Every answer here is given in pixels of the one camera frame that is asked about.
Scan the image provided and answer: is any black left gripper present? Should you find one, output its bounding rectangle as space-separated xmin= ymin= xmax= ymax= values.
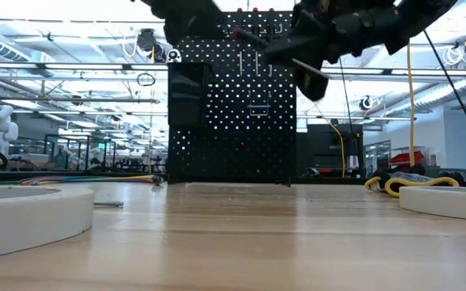
xmin=161 ymin=11 xmax=229 ymax=47

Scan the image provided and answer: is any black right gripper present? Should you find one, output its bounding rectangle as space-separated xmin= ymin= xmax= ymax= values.
xmin=264 ymin=6 xmax=384 ymax=103

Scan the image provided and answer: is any silver screwdriver rack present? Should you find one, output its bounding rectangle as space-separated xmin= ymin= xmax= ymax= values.
xmin=221 ymin=22 xmax=285 ymax=36

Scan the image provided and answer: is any black pegboard bin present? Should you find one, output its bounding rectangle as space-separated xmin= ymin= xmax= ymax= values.
xmin=167 ymin=61 xmax=214 ymax=130

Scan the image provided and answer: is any black cabinet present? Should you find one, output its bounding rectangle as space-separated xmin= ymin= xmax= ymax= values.
xmin=309 ymin=124 xmax=364 ymax=179

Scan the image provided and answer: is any black perforated pegboard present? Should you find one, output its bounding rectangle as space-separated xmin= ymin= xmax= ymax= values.
xmin=167 ymin=11 xmax=298 ymax=186

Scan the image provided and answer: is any red storage bin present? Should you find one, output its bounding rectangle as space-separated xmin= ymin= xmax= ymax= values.
xmin=389 ymin=150 xmax=425 ymax=166

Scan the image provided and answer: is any black slanted rig pole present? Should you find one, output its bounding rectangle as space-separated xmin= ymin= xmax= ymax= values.
xmin=421 ymin=27 xmax=466 ymax=167

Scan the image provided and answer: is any white masking tape roll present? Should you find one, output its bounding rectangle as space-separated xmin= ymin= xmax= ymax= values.
xmin=398 ymin=185 xmax=466 ymax=223
xmin=0 ymin=184 xmax=96 ymax=261

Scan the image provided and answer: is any silver double wire hook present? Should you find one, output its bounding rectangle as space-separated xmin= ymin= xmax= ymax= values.
xmin=248 ymin=91 xmax=273 ymax=117

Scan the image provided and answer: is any curved yellow cable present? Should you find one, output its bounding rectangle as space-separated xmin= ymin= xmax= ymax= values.
xmin=328 ymin=122 xmax=347 ymax=179

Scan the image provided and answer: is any long yellow cable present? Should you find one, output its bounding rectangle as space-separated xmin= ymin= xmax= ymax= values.
xmin=405 ymin=40 xmax=417 ymax=167

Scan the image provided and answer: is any multicoloured cable bundle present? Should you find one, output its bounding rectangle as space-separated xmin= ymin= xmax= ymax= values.
xmin=0 ymin=173 xmax=165 ymax=187

